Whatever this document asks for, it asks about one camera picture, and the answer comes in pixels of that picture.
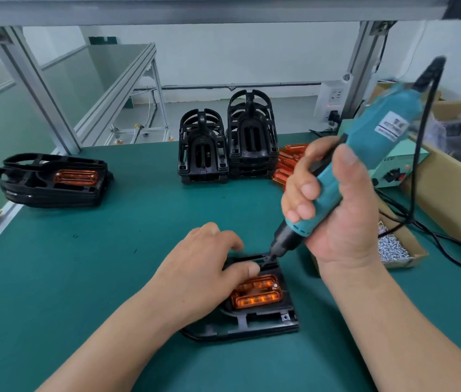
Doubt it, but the person's left hand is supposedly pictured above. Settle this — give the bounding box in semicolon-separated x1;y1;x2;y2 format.
149;222;261;328

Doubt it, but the person's right hand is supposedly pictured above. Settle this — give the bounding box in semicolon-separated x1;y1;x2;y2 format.
281;136;383;271

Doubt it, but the black plastic frame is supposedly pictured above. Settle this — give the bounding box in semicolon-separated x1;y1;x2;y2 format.
181;253;300;343

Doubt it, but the teal electric screwdriver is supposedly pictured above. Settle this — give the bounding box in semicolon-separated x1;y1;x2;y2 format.
268;56;447;266

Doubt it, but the person's right forearm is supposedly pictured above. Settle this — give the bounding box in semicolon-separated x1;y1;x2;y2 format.
316;257;461;392

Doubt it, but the person's left forearm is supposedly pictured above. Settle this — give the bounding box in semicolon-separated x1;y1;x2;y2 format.
36;277;198;392

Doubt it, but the pile of orange inserts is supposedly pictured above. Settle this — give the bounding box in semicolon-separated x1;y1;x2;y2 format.
272;143;310;191

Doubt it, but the orange translucent insert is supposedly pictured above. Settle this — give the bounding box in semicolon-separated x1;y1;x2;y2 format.
230;274;284;310

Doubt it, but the pale green power supply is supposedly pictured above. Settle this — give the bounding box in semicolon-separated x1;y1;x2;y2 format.
368;139;430;188

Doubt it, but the white power socket strip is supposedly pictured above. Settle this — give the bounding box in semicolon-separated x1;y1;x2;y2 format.
313;79;351;123

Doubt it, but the pile of silver screws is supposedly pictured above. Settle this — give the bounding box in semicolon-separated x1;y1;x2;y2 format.
377;222;411;264

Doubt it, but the small cardboard screw box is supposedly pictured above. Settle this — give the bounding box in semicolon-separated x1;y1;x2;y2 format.
311;198;429;278

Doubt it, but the large cardboard box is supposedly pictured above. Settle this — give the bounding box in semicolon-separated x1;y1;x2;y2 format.
367;82;461;276

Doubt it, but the neighbouring aluminium workbench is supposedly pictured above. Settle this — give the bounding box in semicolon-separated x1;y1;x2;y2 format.
40;42;170;146

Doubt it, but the flat stack of black frames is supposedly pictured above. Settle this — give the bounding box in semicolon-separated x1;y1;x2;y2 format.
0;153;113;209

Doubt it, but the tall upright black frame stack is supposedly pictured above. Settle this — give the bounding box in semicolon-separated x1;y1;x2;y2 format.
227;89;280;179

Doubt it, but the black screwdriver cable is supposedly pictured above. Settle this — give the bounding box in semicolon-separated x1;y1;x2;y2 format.
377;57;461;271

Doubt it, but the short upright black frame stack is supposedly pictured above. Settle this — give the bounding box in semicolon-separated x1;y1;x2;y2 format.
177;108;230;185

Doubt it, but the grey wall pipe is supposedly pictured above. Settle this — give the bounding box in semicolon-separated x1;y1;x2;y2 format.
132;81;322;92

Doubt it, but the aluminium workbench frame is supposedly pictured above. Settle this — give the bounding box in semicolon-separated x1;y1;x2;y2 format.
0;0;461;156

